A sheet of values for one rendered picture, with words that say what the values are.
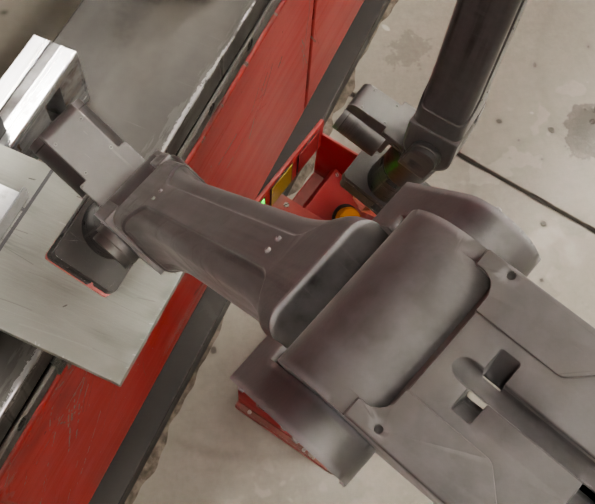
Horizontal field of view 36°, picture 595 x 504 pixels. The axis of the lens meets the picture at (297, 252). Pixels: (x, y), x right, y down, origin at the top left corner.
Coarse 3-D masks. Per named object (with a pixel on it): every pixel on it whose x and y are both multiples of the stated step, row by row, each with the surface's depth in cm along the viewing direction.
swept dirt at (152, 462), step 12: (396, 0) 237; (384, 12) 235; (372, 36) 232; (348, 84) 225; (348, 96) 224; (336, 108) 222; (324, 132) 219; (312, 156) 216; (312, 168) 214; (300, 180) 213; (216, 336) 196; (192, 384) 191; (180, 408) 189; (168, 420) 187; (156, 444) 185; (156, 456) 184; (144, 468) 183; (144, 480) 182; (132, 492) 181
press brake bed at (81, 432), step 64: (320, 0) 159; (384, 0) 231; (256, 64) 137; (320, 64) 181; (192, 128) 122; (256, 128) 153; (256, 192) 174; (192, 320) 192; (64, 384) 114; (128, 384) 143; (0, 448) 103; (64, 448) 125; (128, 448) 180
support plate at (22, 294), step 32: (0, 160) 97; (32, 160) 98; (32, 192) 96; (64, 192) 96; (32, 224) 94; (64, 224) 94; (0, 256) 93; (32, 256) 93; (0, 288) 91; (32, 288) 91; (64, 288) 91; (128, 288) 92; (160, 288) 92; (0, 320) 90; (32, 320) 90; (64, 320) 90; (96, 320) 90; (128, 320) 90; (64, 352) 89; (96, 352) 89; (128, 352) 89
